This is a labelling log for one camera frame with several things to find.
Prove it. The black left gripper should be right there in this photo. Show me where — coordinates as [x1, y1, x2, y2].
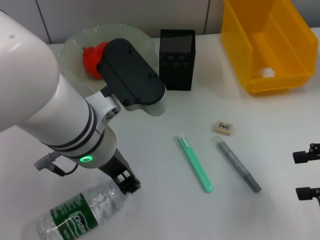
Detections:
[98, 148, 142, 195]

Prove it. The clear green-label water bottle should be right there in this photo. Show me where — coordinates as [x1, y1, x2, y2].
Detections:
[34, 178, 131, 240]

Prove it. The mint green pen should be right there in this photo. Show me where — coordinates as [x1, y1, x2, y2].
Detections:
[176, 133, 214, 194]

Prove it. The white paper ball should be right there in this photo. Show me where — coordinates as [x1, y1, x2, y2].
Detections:
[258, 67, 276, 78]

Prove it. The red tomato toy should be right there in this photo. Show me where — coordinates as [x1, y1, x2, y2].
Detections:
[81, 41, 109, 80]

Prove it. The grey marker pen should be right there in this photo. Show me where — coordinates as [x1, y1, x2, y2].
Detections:
[211, 135, 262, 193]

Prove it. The beige eraser with barcode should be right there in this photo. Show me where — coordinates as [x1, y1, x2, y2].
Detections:
[214, 120, 236, 136]

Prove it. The black mesh pen holder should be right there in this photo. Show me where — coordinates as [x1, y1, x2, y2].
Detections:
[158, 28, 197, 91]

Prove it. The green glass fruit plate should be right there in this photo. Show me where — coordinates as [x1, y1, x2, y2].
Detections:
[58, 22, 160, 97]

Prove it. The yellow plastic bin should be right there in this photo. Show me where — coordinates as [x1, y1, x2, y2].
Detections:
[220, 0, 319, 97]

